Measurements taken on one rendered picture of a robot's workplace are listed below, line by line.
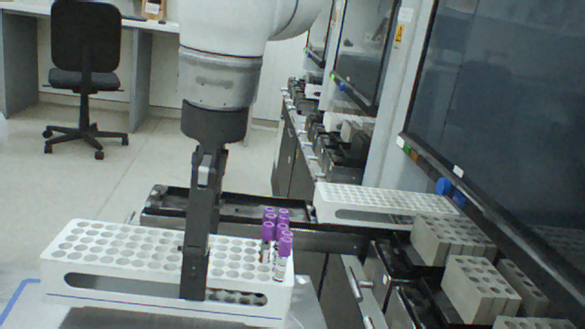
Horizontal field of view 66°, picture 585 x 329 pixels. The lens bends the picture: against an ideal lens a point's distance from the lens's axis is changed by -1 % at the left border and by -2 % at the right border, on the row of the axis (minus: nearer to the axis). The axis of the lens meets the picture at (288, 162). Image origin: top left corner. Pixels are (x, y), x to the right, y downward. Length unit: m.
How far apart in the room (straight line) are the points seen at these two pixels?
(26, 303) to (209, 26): 0.43
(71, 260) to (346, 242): 0.55
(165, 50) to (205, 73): 3.99
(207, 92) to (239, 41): 0.06
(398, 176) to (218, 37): 0.71
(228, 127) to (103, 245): 0.24
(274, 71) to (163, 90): 1.07
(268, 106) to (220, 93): 4.02
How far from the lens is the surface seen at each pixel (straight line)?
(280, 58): 4.42
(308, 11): 0.60
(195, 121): 0.50
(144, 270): 0.56
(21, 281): 0.73
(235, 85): 0.48
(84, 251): 0.60
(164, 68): 4.48
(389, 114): 1.18
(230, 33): 0.46
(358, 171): 1.33
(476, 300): 0.73
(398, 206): 0.99
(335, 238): 0.94
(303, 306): 0.69
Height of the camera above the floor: 1.23
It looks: 19 degrees down
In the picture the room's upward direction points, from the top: 9 degrees clockwise
